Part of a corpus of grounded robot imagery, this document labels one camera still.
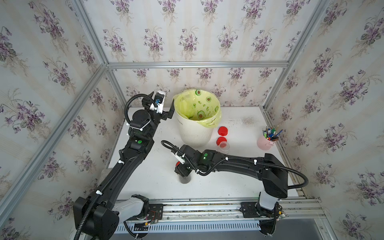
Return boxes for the pens in cup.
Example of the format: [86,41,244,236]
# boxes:
[262,127,284,142]

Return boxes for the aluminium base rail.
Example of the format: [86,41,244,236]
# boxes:
[71,196,337,240]

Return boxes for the white plastic trash bin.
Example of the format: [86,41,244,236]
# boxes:
[176,108,222,147]

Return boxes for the green avocado print bag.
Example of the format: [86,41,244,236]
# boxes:
[173,89,222,128]

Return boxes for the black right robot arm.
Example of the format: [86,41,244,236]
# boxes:
[161,140,309,236]

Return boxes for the pink pen holder cup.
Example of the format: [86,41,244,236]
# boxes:
[257,136,275,151]

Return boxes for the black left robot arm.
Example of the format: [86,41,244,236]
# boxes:
[73,91,175,240]

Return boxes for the aluminium frame bars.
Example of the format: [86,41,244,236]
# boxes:
[1,1,329,224]

